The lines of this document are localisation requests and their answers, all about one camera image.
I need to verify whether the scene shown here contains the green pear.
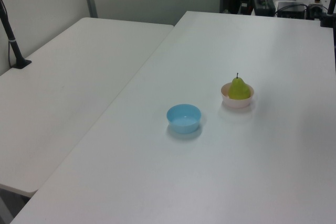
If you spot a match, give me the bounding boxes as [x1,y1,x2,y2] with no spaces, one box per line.
[227,72,251,101]

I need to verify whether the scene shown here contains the blue plastic bowl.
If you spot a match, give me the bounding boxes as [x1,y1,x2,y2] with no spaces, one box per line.
[166,104,202,134]

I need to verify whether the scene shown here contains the pink plastic bowl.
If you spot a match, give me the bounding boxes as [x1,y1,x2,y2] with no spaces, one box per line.
[220,82,255,109]

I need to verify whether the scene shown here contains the white side table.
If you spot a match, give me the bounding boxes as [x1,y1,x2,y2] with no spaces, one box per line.
[0,17,175,198]

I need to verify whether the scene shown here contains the black and green device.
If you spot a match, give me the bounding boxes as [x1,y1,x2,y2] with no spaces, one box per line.
[252,0,276,16]

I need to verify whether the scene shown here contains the black electronics box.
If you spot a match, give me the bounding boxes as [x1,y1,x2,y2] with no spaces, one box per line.
[277,1,308,18]

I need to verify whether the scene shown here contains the black clamp pole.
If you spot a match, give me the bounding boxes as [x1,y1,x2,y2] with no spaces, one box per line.
[319,0,336,28]

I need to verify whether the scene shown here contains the black camera pole with base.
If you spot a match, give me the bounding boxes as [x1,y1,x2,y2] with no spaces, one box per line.
[0,0,33,70]

